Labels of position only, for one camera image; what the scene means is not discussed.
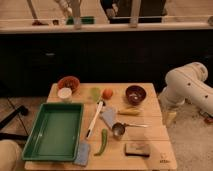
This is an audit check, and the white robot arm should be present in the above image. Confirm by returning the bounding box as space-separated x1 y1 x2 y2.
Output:
158 62 213 126

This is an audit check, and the purple bowl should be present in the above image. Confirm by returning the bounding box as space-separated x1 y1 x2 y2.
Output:
125 85 146 105

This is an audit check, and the orange bowl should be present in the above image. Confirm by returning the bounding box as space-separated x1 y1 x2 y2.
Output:
57 76 80 92

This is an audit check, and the orange tomato toy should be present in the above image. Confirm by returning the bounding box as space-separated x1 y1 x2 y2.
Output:
102 89 113 100

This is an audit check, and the grey cloth piece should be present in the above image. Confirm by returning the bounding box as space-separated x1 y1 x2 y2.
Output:
101 107 116 128

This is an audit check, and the white cup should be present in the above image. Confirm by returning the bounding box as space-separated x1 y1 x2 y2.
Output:
57 88 72 102

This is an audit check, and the wooden folding table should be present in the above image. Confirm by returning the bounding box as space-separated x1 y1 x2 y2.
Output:
25 83 177 171

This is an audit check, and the metal measuring cup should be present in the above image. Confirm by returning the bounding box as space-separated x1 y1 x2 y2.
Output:
112 122 147 139

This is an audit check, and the green chili pepper toy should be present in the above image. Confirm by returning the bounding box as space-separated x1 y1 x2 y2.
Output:
94 129 108 156

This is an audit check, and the green plastic tray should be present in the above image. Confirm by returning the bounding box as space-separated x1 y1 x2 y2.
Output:
22 103 84 162

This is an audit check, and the blue sponge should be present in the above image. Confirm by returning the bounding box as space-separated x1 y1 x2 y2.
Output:
74 142 90 166

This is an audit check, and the black tripod stand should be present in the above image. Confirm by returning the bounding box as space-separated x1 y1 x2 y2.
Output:
0 105 29 141

